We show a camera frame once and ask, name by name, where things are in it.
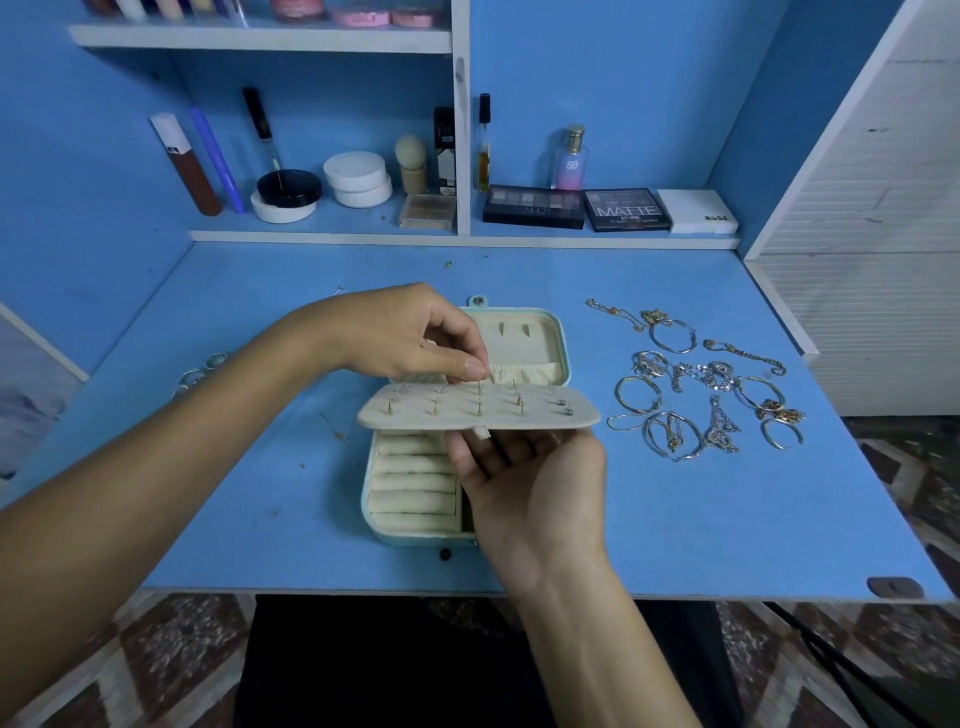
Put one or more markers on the dark eyeshadow palette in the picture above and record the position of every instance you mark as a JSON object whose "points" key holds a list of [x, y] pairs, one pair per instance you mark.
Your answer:
{"points": [[534, 206]]}

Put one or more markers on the black makeup brush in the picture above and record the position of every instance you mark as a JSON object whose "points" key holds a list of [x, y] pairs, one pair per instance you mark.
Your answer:
{"points": [[261, 128]]}

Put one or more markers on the tall beige cosmetic tube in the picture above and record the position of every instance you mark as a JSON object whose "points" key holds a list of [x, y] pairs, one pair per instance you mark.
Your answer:
{"points": [[170, 8]]}

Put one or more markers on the small pink perfume bottle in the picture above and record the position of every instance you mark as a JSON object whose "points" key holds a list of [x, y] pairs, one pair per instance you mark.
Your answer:
{"points": [[569, 161]]}

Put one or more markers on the white framed marbled panel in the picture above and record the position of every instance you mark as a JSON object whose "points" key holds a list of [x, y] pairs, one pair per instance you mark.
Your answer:
{"points": [[30, 398]]}

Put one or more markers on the white round cream jar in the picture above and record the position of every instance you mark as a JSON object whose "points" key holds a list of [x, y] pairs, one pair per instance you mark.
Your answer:
{"points": [[357, 179]]}

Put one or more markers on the pink flat compact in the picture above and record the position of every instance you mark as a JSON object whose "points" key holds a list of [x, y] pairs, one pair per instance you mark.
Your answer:
{"points": [[360, 17], [413, 18]]}

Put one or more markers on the short beige cosmetic tube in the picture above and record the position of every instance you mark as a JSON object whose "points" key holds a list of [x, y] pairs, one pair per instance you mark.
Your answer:
{"points": [[201, 6]]}

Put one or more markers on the beige makeup sponge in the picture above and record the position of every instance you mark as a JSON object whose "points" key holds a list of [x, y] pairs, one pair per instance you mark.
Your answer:
{"points": [[411, 158]]}

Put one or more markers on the black lettered eyeshadow palette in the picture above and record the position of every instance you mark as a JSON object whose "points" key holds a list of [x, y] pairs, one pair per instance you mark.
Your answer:
{"points": [[626, 209]]}

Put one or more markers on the person's left forearm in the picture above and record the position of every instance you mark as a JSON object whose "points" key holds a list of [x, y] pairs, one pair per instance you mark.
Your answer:
{"points": [[150, 510]]}

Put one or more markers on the person's left hand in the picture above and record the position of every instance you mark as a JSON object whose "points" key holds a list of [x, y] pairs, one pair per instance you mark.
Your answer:
{"points": [[398, 330]]}

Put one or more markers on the white slatted cabinet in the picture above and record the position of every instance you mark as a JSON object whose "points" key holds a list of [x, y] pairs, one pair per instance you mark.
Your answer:
{"points": [[870, 255]]}

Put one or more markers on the blue cosmetic tube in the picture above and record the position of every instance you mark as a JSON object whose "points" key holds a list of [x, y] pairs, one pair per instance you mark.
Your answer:
{"points": [[216, 158]]}

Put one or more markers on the person's right hand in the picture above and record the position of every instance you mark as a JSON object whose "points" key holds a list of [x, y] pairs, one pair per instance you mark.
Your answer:
{"points": [[525, 503]]}

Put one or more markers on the black cosmetic bottle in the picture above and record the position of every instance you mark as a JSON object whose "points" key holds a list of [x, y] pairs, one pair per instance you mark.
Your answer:
{"points": [[444, 150]]}

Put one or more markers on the thin dark cosmetic bottle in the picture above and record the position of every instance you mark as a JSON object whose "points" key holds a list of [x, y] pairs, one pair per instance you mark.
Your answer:
{"points": [[485, 143]]}

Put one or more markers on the cream jewellery box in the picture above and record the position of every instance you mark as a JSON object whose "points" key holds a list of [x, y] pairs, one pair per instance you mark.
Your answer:
{"points": [[518, 353]]}

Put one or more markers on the person's dark clothing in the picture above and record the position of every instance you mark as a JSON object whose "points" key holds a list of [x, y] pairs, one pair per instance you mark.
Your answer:
{"points": [[405, 660]]}

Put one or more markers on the white bowl black inside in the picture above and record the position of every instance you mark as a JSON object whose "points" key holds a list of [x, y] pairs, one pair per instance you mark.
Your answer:
{"points": [[287, 192]]}

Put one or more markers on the square brown powder compact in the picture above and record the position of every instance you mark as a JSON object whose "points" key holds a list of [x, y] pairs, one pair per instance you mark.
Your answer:
{"points": [[428, 210]]}

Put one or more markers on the white flat box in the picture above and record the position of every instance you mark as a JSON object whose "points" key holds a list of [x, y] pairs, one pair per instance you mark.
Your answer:
{"points": [[696, 210]]}

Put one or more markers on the person's right forearm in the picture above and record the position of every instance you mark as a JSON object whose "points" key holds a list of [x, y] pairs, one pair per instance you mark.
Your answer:
{"points": [[608, 653]]}

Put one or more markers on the white shelf unit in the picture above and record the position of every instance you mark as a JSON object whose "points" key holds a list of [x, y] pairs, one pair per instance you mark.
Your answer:
{"points": [[461, 90]]}

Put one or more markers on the pink round jar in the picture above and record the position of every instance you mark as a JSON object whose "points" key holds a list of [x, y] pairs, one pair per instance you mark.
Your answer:
{"points": [[297, 8]]}

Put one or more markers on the brown lipstick tube white cap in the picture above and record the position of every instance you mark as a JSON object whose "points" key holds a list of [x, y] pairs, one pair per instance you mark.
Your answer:
{"points": [[186, 165]]}

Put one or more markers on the pile of silver rings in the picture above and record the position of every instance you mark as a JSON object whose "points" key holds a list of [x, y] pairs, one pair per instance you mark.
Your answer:
{"points": [[195, 372]]}

